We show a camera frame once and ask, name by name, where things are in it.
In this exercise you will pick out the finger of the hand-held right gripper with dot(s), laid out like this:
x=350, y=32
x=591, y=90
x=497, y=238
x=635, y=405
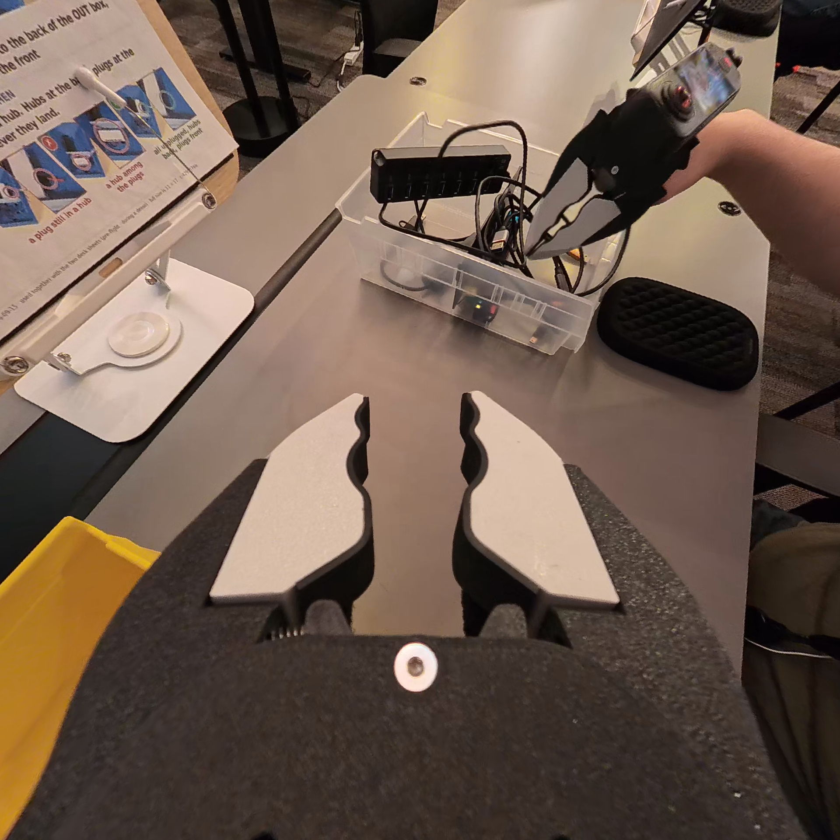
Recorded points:
x=584, y=234
x=558, y=190

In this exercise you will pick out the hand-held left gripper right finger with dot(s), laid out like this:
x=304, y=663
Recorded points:
x=538, y=525

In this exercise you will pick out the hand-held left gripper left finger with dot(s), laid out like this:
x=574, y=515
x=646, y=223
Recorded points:
x=295, y=525

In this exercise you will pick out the black USB hub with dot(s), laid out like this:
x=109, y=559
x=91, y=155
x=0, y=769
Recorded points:
x=440, y=175

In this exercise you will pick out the clear plastic bin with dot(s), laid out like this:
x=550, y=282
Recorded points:
x=446, y=276

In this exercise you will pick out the yellow plastic bin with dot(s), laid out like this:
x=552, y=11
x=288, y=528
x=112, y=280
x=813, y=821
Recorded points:
x=53, y=656

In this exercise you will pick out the person's right forearm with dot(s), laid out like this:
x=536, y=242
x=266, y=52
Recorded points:
x=775, y=184

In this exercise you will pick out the grey laptop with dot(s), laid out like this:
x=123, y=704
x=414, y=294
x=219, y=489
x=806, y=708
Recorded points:
x=663, y=26

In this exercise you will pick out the black quilted cushion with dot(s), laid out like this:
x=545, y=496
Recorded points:
x=683, y=335

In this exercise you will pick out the dark flat desk mat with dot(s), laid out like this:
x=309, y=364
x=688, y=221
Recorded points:
x=53, y=460

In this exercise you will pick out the black stand pole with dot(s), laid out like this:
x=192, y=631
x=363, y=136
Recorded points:
x=263, y=112

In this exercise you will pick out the instruction poster board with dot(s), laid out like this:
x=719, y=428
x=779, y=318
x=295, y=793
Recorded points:
x=92, y=145

